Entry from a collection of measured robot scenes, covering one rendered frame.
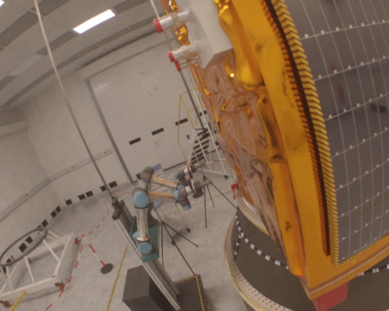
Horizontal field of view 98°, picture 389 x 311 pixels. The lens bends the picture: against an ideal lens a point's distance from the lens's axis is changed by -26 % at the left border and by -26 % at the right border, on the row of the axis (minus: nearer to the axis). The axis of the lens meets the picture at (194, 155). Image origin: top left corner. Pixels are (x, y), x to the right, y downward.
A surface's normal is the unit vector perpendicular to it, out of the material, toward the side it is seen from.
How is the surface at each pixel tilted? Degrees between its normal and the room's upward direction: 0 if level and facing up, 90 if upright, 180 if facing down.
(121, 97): 90
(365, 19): 90
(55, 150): 90
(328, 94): 90
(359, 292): 62
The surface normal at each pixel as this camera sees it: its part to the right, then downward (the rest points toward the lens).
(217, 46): 0.03, 0.27
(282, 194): -0.63, 0.45
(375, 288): -0.46, -0.07
